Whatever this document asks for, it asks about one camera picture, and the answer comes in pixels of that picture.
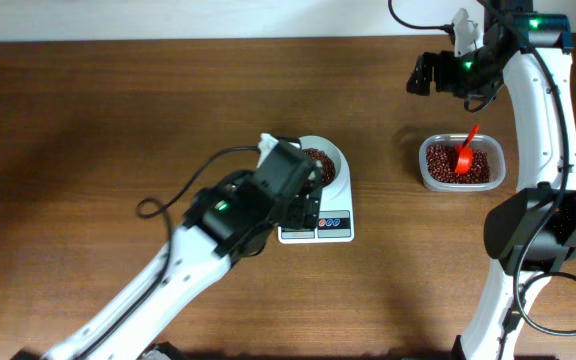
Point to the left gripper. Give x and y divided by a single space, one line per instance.
303 211

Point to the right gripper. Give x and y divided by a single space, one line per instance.
431 71

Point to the white round bowl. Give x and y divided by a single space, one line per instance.
342 178

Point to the clear plastic food container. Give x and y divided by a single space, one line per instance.
483 143

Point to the orange measuring scoop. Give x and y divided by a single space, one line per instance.
465 152

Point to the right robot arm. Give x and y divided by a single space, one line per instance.
532 234

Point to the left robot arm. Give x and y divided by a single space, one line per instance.
225 223

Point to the white digital kitchen scale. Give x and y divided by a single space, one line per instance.
335 223

